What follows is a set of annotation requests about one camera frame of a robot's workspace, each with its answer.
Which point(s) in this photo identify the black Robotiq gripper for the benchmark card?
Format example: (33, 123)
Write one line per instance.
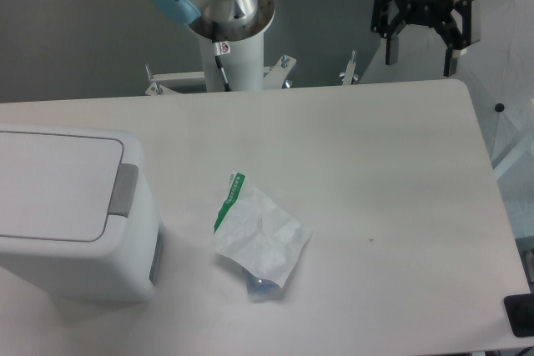
(459, 27)

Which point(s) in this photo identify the grey trash can push button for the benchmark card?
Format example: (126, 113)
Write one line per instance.
(123, 190)

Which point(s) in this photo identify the white trash can body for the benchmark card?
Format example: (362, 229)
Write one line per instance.
(120, 265)

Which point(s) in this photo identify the white trash can lid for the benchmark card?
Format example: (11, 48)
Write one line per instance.
(56, 186)

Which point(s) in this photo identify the white green plastic wrapper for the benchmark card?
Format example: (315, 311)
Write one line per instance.
(257, 234)

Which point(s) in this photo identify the black device at table edge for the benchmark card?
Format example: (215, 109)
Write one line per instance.
(519, 310)

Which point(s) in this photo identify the white metal base frame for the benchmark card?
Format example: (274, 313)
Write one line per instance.
(223, 75)

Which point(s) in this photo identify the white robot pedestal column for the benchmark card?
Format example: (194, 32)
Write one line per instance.
(243, 64)

